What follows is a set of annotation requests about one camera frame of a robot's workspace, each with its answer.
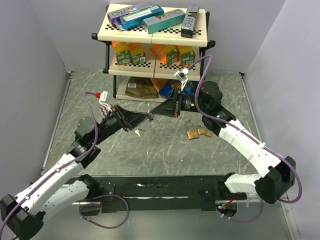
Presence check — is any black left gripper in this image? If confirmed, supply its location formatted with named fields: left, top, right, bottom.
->
left=92, top=103, right=150, bottom=145

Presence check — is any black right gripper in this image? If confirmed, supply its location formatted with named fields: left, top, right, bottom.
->
left=152, top=87, right=209, bottom=118

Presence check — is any key with panda keychain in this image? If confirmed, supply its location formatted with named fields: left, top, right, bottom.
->
left=148, top=113, right=154, bottom=121

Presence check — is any small brass padlock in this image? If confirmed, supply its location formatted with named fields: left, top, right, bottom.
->
left=204, top=129, right=212, bottom=137

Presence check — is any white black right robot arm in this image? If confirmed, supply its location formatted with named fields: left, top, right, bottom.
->
left=151, top=81, right=302, bottom=204

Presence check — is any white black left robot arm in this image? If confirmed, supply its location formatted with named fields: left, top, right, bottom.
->
left=0, top=105, right=149, bottom=240

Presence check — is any orange snack bag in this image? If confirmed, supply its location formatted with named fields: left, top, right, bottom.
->
left=150, top=78, right=171, bottom=93

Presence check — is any purple striped sponge pad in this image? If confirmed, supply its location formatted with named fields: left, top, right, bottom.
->
left=100, top=104, right=113, bottom=118

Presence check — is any blue chips bag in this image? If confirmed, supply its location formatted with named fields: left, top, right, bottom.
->
left=159, top=80, right=198, bottom=98

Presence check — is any brown snack bag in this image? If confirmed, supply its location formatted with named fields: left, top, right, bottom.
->
left=125, top=77, right=159, bottom=99

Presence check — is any large brass padlock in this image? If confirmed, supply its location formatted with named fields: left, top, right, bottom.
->
left=185, top=120, right=200, bottom=140

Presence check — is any medium brass padlock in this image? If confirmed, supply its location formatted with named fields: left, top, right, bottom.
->
left=197, top=124, right=206, bottom=135

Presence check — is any orange green box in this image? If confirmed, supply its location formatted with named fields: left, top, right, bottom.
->
left=111, top=41, right=132, bottom=65
left=151, top=44, right=179, bottom=65
left=177, top=45, right=196, bottom=66
left=127, top=42, right=147, bottom=66

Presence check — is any cream three-tier shelf rack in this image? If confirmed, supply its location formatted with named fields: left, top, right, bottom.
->
left=91, top=3, right=216, bottom=106

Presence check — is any silver RIO box right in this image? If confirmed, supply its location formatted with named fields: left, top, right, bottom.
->
left=180, top=4, right=200, bottom=39

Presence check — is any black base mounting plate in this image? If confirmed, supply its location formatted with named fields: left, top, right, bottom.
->
left=83, top=175, right=247, bottom=213

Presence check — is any teal RIO box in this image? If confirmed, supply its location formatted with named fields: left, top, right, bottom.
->
left=142, top=8, right=186, bottom=34

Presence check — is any blue toothpaste box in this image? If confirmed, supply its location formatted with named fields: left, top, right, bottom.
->
left=116, top=5, right=164, bottom=31

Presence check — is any purple RIO box left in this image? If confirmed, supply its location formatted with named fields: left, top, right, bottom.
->
left=107, top=2, right=151, bottom=27

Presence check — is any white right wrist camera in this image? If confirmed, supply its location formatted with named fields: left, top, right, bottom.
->
left=174, top=68, right=189, bottom=91

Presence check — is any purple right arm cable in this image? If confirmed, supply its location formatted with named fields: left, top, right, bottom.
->
left=186, top=54, right=303, bottom=203

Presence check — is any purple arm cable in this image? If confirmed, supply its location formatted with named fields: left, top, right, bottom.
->
left=0, top=91, right=101, bottom=240
left=186, top=54, right=303, bottom=203

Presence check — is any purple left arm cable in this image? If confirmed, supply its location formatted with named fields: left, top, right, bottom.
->
left=0, top=91, right=101, bottom=240

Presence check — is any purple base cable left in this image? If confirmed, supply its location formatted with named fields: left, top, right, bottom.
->
left=79, top=194, right=130, bottom=230

